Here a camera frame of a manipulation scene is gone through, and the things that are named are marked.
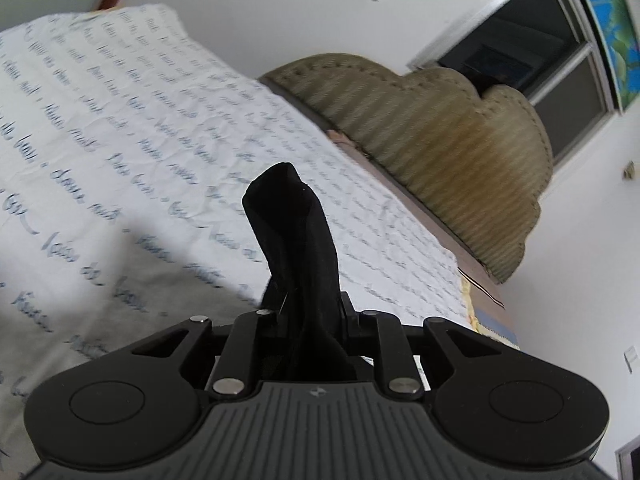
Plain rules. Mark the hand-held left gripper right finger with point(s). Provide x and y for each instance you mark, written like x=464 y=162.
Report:
x=390 y=350

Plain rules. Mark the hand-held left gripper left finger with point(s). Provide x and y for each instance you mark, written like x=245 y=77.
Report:
x=240 y=350

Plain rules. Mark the black pants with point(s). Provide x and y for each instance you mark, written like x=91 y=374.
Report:
x=300 y=240

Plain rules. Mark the yellow cloth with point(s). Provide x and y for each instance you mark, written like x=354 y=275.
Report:
x=467 y=302

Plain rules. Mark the olive upholstered headboard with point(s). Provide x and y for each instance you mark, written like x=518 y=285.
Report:
x=450 y=150

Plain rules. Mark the white script printed bedsheet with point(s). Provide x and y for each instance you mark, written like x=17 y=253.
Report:
x=125 y=135

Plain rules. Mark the grey framed panel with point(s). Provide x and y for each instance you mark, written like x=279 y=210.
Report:
x=629 y=460

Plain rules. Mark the white framed window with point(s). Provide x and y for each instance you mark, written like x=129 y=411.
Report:
x=525 y=35

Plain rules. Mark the colourful floral curtain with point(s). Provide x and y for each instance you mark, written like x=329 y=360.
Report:
x=612 y=20

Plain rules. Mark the white wall switch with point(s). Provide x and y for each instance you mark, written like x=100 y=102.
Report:
x=632 y=355

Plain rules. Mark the small wall hook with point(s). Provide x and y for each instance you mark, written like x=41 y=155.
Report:
x=631 y=170

